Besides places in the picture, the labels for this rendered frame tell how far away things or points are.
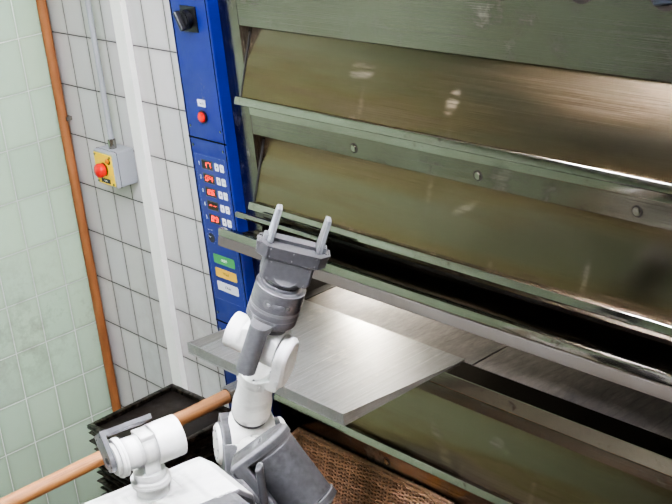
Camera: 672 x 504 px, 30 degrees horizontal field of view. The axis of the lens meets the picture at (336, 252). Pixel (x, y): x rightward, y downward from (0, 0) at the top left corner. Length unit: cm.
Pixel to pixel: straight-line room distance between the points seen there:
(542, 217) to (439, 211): 26
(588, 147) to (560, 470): 72
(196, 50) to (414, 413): 100
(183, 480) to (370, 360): 88
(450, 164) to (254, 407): 64
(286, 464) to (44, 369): 193
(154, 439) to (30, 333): 191
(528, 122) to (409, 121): 30
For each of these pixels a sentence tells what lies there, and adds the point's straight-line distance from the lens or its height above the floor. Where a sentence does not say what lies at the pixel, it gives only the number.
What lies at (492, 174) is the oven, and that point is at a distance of 244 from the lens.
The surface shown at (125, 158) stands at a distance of 346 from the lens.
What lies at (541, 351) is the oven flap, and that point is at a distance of 230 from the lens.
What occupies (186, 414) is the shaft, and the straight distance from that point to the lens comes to 265.
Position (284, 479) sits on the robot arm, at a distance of 206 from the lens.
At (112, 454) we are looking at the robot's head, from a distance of 195.
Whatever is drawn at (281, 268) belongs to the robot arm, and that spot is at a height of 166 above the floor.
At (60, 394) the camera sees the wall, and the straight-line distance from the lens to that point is 396.
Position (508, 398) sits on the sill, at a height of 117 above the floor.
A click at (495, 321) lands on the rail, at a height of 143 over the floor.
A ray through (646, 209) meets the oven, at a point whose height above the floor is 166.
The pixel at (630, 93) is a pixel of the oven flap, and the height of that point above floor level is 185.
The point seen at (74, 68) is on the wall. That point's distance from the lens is 363.
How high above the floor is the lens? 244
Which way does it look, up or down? 21 degrees down
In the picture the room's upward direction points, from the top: 6 degrees counter-clockwise
